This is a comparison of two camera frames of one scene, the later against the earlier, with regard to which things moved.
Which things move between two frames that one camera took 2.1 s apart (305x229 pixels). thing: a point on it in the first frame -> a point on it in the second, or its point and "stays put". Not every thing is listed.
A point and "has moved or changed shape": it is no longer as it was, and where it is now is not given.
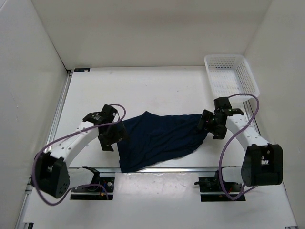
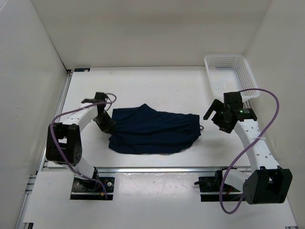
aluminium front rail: [233, 169] stays put
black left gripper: [120, 135] -> [109, 125]
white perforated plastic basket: [229, 75] stays put
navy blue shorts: [154, 139] has moved or changed shape
